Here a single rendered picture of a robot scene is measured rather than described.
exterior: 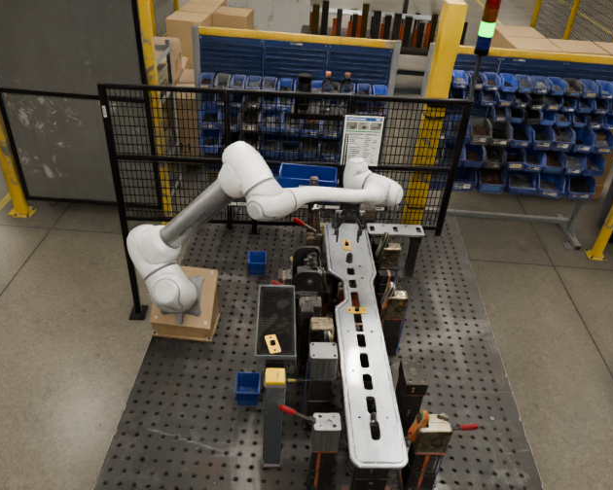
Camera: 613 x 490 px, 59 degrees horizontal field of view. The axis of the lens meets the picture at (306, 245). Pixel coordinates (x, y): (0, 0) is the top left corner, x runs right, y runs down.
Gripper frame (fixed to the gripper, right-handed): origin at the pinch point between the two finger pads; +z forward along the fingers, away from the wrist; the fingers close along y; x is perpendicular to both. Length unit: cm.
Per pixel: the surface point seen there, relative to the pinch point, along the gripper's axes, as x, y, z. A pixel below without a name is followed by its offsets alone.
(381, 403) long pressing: -94, 4, 5
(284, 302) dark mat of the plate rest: -61, -31, -11
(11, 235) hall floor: 140, -239, 105
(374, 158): 54, 18, -15
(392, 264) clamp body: -8.2, 22.0, 9.8
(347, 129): 54, 2, -31
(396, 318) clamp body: -43.3, 18.4, 12.0
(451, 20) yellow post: 58, 47, -88
